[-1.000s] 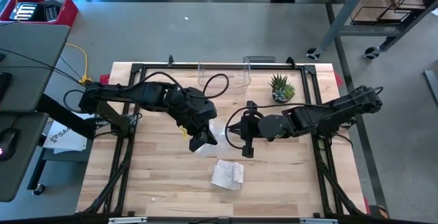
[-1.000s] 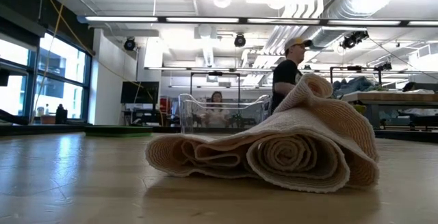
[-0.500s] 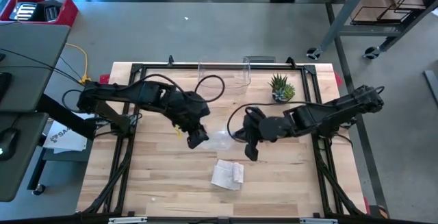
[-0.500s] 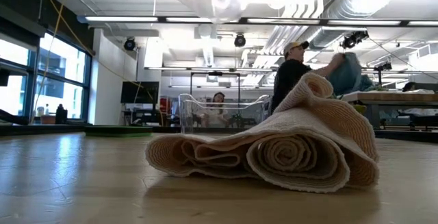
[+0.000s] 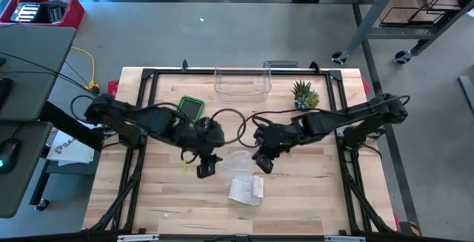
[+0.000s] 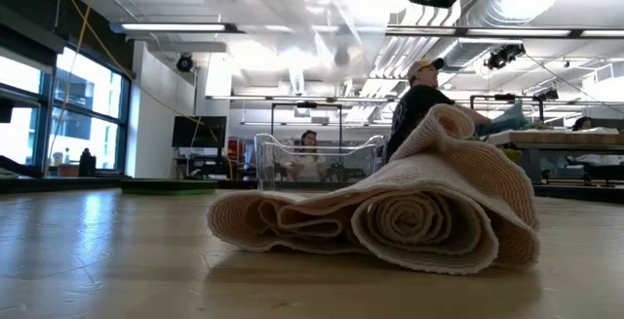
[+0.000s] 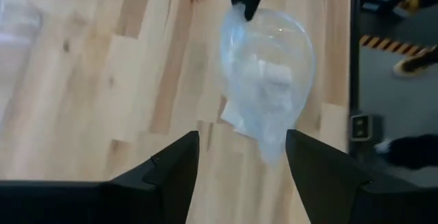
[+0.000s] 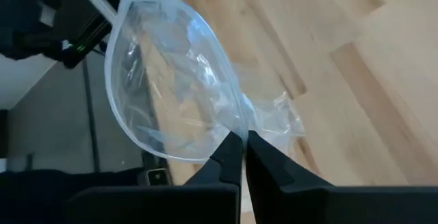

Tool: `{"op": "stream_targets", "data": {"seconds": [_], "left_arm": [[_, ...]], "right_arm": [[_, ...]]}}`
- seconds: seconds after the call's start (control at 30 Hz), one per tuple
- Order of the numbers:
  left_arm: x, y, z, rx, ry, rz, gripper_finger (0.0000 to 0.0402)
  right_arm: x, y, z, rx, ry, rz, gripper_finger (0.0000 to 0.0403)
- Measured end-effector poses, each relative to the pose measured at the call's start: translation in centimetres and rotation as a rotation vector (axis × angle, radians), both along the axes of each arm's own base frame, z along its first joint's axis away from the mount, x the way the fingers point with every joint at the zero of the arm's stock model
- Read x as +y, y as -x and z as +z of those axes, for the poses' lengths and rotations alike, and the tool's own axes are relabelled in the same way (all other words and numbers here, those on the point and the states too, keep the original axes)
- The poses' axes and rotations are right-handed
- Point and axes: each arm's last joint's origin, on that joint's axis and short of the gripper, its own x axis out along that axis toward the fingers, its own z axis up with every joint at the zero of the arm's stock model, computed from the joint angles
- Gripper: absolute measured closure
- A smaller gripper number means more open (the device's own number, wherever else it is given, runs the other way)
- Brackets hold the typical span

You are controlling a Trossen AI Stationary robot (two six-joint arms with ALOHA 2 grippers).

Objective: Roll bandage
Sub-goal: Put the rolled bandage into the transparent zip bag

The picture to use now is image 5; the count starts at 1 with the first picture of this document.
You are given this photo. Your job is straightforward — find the red plastic crate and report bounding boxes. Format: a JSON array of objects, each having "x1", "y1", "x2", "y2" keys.
[{"x1": 0, "y1": 0, "x2": 86, "y2": 30}]

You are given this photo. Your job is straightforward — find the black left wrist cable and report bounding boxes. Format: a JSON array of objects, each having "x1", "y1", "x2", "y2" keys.
[{"x1": 199, "y1": 107, "x2": 248, "y2": 146}]

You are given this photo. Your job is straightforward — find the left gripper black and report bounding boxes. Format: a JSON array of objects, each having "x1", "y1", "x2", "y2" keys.
[{"x1": 184, "y1": 118, "x2": 226, "y2": 164}]

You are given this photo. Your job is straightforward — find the yellow floor cable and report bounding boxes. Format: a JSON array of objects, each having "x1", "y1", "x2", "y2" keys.
[{"x1": 70, "y1": 45, "x2": 101, "y2": 95}]

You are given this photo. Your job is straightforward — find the clear plastic bin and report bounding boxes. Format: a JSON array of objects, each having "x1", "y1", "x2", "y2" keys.
[{"x1": 213, "y1": 61, "x2": 273, "y2": 103}]

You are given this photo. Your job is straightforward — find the black diagonal strut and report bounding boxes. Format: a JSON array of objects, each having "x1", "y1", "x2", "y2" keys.
[{"x1": 39, "y1": 100, "x2": 112, "y2": 152}]

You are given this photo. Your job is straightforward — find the grey desk top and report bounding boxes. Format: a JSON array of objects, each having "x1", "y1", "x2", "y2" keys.
[
  {"x1": 0, "y1": 23, "x2": 78, "y2": 123},
  {"x1": 0, "y1": 121, "x2": 54, "y2": 219}
]

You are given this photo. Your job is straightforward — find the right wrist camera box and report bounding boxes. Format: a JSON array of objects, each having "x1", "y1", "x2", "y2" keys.
[{"x1": 251, "y1": 152, "x2": 276, "y2": 175}]

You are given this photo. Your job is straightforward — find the potted succulent plant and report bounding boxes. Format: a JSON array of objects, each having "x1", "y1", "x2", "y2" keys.
[{"x1": 291, "y1": 78, "x2": 321, "y2": 110}]

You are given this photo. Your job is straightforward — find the white printed paper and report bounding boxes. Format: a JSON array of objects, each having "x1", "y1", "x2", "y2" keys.
[{"x1": 46, "y1": 121, "x2": 101, "y2": 167}]

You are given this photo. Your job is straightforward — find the grey metal cart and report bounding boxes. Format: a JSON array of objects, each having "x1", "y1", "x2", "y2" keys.
[{"x1": 330, "y1": 0, "x2": 474, "y2": 66}]

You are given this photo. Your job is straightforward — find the silver metal bracket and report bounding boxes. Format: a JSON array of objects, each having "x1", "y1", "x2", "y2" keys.
[
  {"x1": 117, "y1": 233, "x2": 160, "y2": 242},
  {"x1": 324, "y1": 235, "x2": 366, "y2": 242}
]

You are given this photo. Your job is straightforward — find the yellow cable tie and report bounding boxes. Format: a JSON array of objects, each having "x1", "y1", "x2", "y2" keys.
[{"x1": 181, "y1": 160, "x2": 197, "y2": 176}]

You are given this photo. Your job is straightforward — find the black computer mouse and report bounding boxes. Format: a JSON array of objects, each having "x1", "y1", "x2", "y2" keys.
[{"x1": 0, "y1": 137, "x2": 21, "y2": 175}]

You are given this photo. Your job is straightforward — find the white elastic bandage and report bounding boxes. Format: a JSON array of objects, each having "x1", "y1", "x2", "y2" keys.
[{"x1": 227, "y1": 175, "x2": 265, "y2": 206}]

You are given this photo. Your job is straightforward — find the grey metal bar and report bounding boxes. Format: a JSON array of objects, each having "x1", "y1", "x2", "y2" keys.
[{"x1": 457, "y1": 75, "x2": 474, "y2": 115}]

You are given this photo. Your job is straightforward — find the green container lid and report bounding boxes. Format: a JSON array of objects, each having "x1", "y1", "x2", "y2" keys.
[{"x1": 177, "y1": 95, "x2": 206, "y2": 121}]

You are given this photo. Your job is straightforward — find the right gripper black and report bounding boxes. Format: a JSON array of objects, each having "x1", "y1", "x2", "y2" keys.
[{"x1": 253, "y1": 123, "x2": 303, "y2": 158}]

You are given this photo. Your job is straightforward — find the black left base cable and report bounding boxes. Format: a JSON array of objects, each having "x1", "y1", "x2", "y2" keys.
[{"x1": 70, "y1": 94, "x2": 97, "y2": 123}]

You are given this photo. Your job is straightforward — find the clear plastic bag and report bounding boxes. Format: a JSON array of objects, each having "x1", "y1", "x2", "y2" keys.
[{"x1": 218, "y1": 150, "x2": 256, "y2": 178}]

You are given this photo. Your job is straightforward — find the black toaster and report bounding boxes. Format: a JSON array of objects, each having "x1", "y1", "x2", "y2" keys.
[{"x1": 39, "y1": 0, "x2": 70, "y2": 24}]

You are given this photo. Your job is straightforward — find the silver slotted appliance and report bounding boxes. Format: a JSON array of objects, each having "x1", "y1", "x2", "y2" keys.
[{"x1": 10, "y1": 1, "x2": 41, "y2": 24}]

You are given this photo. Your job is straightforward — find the black desk cable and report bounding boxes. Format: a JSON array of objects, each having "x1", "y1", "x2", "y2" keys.
[{"x1": 0, "y1": 51, "x2": 101, "y2": 95}]

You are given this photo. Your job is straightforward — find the black desk leg with caster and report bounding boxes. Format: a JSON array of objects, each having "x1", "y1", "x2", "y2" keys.
[{"x1": 29, "y1": 158, "x2": 53, "y2": 212}]

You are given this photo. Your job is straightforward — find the black wire rack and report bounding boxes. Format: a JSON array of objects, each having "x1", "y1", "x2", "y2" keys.
[{"x1": 378, "y1": 0, "x2": 474, "y2": 28}]

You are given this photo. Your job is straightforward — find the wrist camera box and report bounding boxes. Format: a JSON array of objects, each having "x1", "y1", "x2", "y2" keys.
[
  {"x1": 196, "y1": 155, "x2": 219, "y2": 179},
  {"x1": 251, "y1": 152, "x2": 276, "y2": 175}
]

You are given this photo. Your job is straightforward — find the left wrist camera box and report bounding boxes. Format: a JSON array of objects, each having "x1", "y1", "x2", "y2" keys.
[{"x1": 196, "y1": 155, "x2": 219, "y2": 179}]

